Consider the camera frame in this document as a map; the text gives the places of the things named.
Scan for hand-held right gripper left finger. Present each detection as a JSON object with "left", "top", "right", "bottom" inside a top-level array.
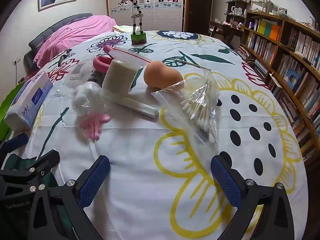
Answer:
[{"left": 26, "top": 155, "right": 111, "bottom": 240}]

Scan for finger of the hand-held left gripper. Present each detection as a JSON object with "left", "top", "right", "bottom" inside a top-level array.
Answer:
[
  {"left": 0, "top": 149, "right": 60, "bottom": 195},
  {"left": 0, "top": 133, "right": 29, "bottom": 157}
]

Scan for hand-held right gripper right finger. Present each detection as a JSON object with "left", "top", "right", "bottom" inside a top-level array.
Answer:
[{"left": 211, "top": 154, "right": 296, "bottom": 240}]

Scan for tissue pack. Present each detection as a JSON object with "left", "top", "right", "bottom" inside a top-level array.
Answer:
[{"left": 4, "top": 71, "right": 54, "bottom": 132}]

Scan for bag of cotton swabs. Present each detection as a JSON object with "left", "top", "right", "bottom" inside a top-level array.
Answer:
[{"left": 151, "top": 70, "right": 221, "bottom": 145}]

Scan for bag of cotton balls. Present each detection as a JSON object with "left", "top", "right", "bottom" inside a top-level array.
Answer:
[{"left": 71, "top": 81, "right": 106, "bottom": 121}]

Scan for clear printed plastic bag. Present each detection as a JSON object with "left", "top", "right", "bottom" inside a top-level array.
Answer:
[{"left": 62, "top": 60, "right": 96, "bottom": 86}]

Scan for bag of cotton pads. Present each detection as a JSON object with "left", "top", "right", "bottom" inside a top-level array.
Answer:
[{"left": 101, "top": 45, "right": 153, "bottom": 99}]

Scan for pink curved handle toy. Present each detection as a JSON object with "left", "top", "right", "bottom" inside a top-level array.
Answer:
[{"left": 93, "top": 45, "right": 118, "bottom": 73}]

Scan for orange makeup sponge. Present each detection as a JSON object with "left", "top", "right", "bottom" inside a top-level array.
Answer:
[{"left": 144, "top": 61, "right": 185, "bottom": 90}]

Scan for floral printed tablecloth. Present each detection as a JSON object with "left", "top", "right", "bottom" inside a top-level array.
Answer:
[{"left": 5, "top": 30, "right": 309, "bottom": 240}]

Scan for pink plastic clip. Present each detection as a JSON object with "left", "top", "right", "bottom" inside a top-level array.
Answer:
[{"left": 79, "top": 112, "right": 112, "bottom": 140}]

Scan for grey upholstered bed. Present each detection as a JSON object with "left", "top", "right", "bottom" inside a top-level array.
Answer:
[{"left": 23, "top": 13, "right": 115, "bottom": 76}]

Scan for pink blanket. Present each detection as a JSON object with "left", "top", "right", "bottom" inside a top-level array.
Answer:
[{"left": 32, "top": 15, "right": 118, "bottom": 68}]

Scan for single cotton swab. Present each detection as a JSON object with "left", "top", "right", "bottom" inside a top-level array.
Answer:
[{"left": 179, "top": 59, "right": 212, "bottom": 71}]

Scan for wooden bookshelf with books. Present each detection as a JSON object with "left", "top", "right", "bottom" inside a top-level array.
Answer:
[{"left": 236, "top": 11, "right": 320, "bottom": 164}]

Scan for zebra toy on green base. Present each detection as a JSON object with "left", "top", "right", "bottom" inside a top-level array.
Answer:
[{"left": 117, "top": 0, "right": 148, "bottom": 46}]

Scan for wooden desk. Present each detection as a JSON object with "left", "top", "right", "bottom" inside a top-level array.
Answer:
[{"left": 208, "top": 19, "right": 244, "bottom": 47}]

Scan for folded yellow towels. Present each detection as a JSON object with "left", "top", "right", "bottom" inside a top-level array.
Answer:
[{"left": 112, "top": 24, "right": 135, "bottom": 33}]

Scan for dark wooden door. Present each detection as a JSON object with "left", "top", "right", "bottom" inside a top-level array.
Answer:
[{"left": 184, "top": 0, "right": 217, "bottom": 33}]

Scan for small wooden shelf unit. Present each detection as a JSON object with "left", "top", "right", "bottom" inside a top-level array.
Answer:
[{"left": 224, "top": 0, "right": 251, "bottom": 25}]

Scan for white storage box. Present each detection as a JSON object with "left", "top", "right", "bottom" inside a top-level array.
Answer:
[{"left": 250, "top": 0, "right": 270, "bottom": 13}]

